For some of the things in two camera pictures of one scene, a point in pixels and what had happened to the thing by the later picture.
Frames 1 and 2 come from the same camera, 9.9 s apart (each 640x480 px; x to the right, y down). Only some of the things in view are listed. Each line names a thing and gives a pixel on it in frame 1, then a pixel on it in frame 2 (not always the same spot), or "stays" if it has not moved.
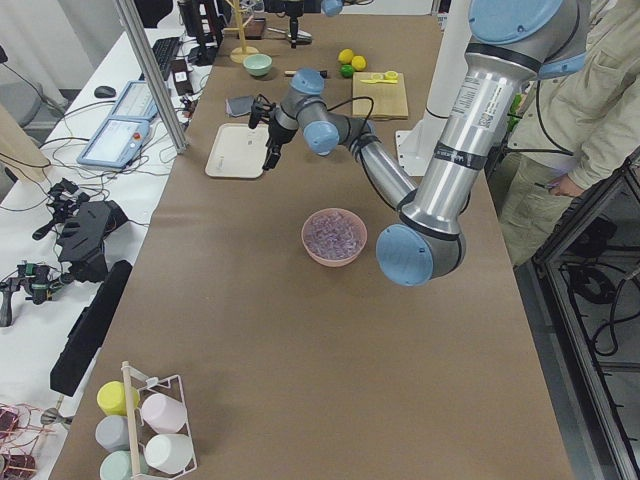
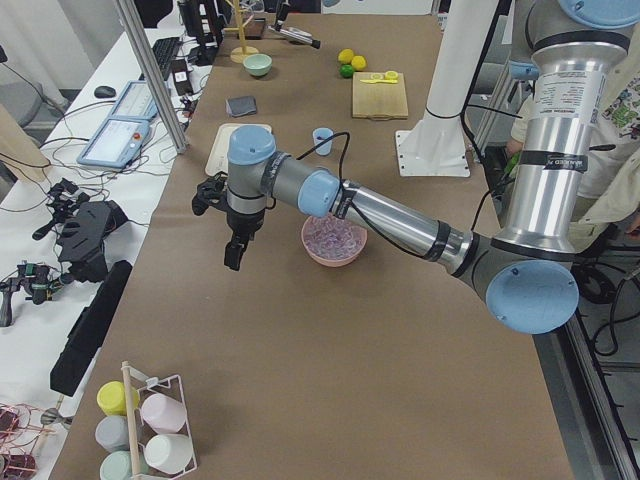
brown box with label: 182,80 stays
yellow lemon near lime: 359,63 stays
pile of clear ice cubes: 334,235 stays
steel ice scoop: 303,38 stays
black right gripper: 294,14 -> 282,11
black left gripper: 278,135 -> 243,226
